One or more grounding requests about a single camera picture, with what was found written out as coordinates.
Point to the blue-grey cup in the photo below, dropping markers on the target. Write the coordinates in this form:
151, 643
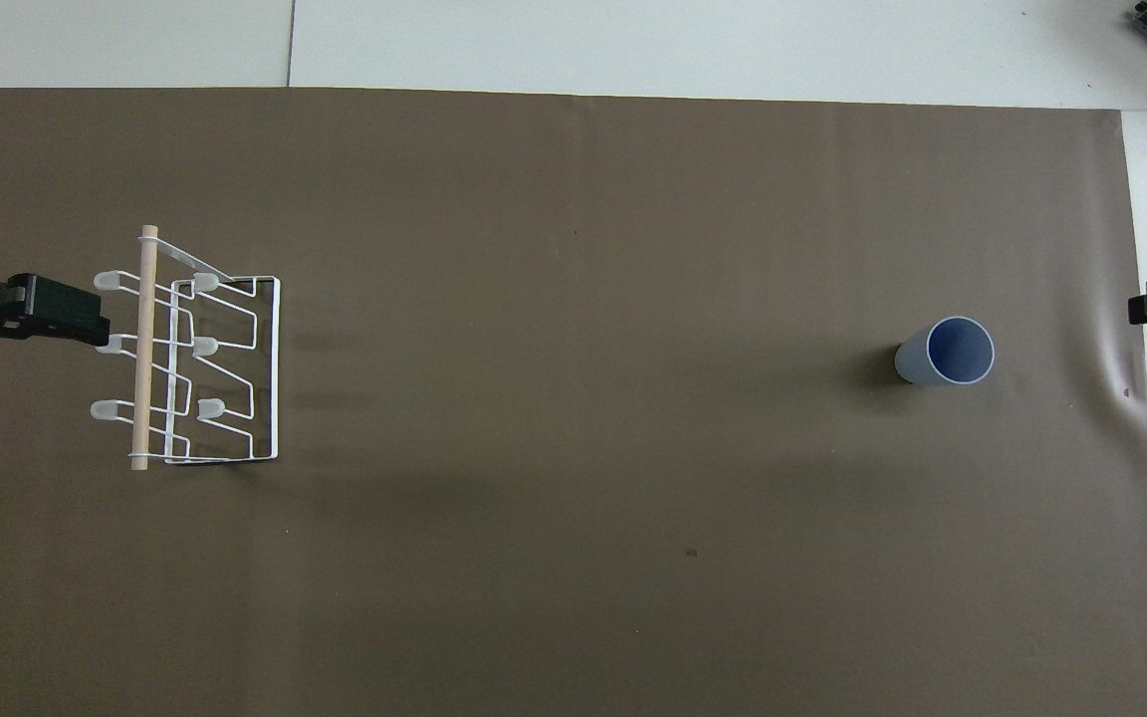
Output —
917, 360

